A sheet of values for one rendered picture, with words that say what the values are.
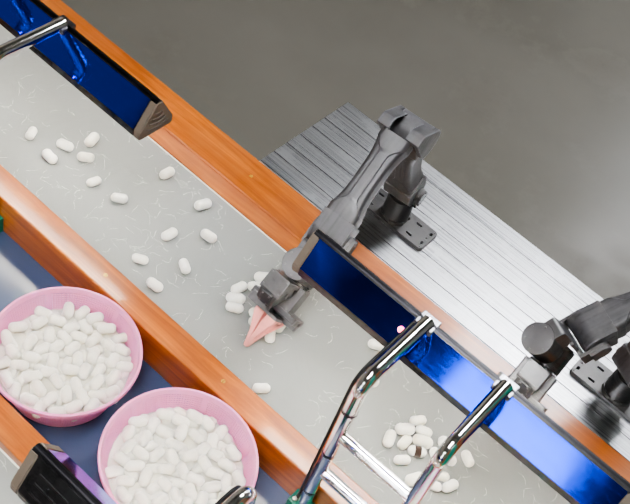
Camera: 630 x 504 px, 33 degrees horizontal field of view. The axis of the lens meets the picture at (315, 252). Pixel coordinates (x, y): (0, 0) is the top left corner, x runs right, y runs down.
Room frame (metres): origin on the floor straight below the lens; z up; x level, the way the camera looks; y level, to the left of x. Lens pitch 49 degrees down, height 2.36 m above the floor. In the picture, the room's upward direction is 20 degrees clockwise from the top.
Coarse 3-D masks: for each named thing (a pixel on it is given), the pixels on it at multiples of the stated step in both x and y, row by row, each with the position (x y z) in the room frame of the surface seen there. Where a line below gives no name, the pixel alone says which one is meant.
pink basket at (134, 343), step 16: (48, 288) 1.08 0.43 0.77; (64, 288) 1.09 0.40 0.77; (80, 288) 1.10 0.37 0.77; (16, 304) 1.03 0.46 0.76; (32, 304) 1.05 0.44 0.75; (48, 304) 1.07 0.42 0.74; (80, 304) 1.09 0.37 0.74; (96, 304) 1.09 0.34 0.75; (112, 304) 1.09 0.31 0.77; (0, 320) 0.99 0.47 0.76; (16, 320) 1.01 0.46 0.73; (112, 320) 1.08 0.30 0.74; (128, 320) 1.07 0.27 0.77; (128, 336) 1.06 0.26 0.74; (0, 384) 0.89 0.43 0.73; (128, 384) 0.95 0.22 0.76; (16, 400) 0.85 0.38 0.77; (112, 400) 0.91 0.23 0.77; (32, 416) 0.86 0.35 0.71; (48, 416) 0.84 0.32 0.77; (64, 416) 0.85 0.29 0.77; (80, 416) 0.86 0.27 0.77; (96, 416) 0.92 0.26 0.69
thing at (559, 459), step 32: (320, 256) 1.09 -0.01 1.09; (352, 256) 1.10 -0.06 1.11; (320, 288) 1.06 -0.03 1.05; (352, 288) 1.06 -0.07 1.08; (384, 288) 1.06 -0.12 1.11; (384, 320) 1.03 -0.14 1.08; (416, 352) 0.99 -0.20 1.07; (448, 352) 0.99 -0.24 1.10; (448, 384) 0.96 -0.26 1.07; (480, 384) 0.96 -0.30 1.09; (512, 416) 0.93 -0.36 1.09; (544, 416) 0.93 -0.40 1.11; (512, 448) 0.90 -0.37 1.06; (544, 448) 0.90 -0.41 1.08; (576, 448) 0.90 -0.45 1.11; (544, 480) 0.87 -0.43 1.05; (576, 480) 0.87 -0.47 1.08; (608, 480) 0.87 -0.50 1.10
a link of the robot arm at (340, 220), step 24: (384, 120) 1.45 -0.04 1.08; (384, 144) 1.42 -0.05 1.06; (408, 144) 1.43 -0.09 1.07; (432, 144) 1.50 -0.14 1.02; (360, 168) 1.38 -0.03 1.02; (384, 168) 1.39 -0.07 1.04; (360, 192) 1.35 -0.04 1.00; (336, 216) 1.31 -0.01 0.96; (360, 216) 1.32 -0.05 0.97; (336, 240) 1.27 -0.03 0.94
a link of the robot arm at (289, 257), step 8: (312, 224) 1.30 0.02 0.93; (304, 240) 1.22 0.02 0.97; (352, 240) 1.29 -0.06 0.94; (296, 248) 1.20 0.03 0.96; (344, 248) 1.27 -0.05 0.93; (352, 248) 1.28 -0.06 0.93; (288, 256) 1.19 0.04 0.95; (296, 256) 1.19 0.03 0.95; (288, 264) 1.18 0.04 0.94; (288, 272) 1.17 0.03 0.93; (296, 280) 1.18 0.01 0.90; (304, 280) 1.18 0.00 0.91
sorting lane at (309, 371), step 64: (0, 64) 1.59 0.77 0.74; (0, 128) 1.42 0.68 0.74; (64, 128) 1.48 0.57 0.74; (64, 192) 1.32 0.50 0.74; (128, 192) 1.38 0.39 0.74; (192, 192) 1.44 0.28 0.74; (128, 256) 1.23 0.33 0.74; (192, 256) 1.28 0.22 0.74; (256, 256) 1.34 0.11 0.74; (192, 320) 1.14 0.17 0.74; (320, 320) 1.24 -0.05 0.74; (320, 384) 1.11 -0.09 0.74; (384, 384) 1.15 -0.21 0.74; (384, 448) 1.02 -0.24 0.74
